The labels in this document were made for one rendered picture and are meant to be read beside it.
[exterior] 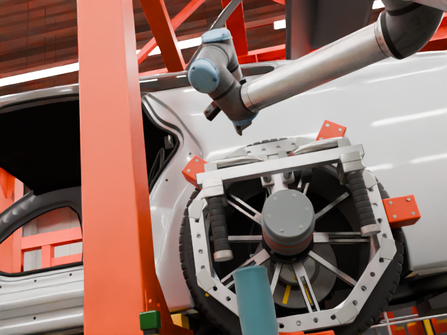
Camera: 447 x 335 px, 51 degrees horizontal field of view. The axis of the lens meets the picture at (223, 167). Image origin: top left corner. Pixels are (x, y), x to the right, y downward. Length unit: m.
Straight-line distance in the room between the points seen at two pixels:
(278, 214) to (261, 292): 0.19
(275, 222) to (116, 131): 0.57
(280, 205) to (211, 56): 0.46
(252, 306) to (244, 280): 0.07
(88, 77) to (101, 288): 0.67
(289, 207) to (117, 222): 0.48
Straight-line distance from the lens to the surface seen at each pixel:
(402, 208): 1.37
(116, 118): 1.46
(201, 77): 1.31
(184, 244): 1.42
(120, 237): 1.31
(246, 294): 1.16
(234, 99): 1.35
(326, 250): 1.88
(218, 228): 1.10
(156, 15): 3.11
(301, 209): 1.18
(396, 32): 1.09
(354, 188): 1.13
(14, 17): 10.70
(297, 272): 1.40
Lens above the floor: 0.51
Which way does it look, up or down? 24 degrees up
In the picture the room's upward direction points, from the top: 9 degrees counter-clockwise
